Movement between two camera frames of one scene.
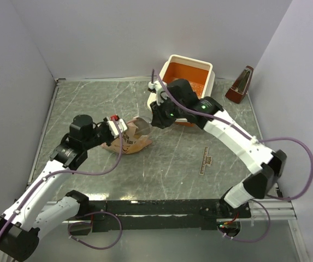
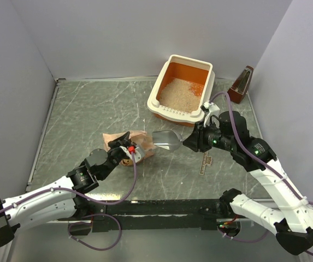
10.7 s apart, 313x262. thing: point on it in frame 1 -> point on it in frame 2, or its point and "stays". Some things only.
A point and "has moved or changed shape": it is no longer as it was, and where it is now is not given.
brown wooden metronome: [239, 88] stays
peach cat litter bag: [130, 143] has moved or changed shape
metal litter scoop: [143, 127] -> [169, 140]
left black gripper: [104, 124] -> [124, 140]
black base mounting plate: [121, 215] stays
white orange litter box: [198, 73] stays
